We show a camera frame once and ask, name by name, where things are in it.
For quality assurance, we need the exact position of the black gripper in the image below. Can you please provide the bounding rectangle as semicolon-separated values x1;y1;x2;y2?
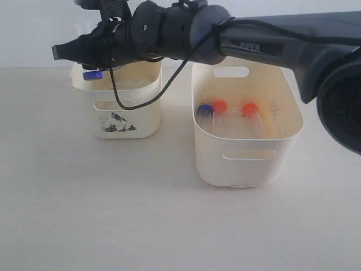
51;1;132;69

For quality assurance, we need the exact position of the blue cap tube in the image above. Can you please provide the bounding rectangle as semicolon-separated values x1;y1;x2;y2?
82;71;103;81
197;104;213;130

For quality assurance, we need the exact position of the blue cap tube front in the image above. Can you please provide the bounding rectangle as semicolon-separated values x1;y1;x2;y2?
82;71;103;81

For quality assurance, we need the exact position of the black cable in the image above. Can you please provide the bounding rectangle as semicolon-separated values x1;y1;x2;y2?
108;16;236;110

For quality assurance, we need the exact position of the cream plastic bin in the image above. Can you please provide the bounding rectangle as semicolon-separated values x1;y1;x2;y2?
191;58;303;188
70;62;162;139

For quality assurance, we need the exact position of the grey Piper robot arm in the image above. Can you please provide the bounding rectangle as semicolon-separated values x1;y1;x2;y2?
52;1;360;154

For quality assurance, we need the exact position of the orange cap tube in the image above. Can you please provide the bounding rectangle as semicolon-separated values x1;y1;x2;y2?
213;100;227;125
242;103;267;139

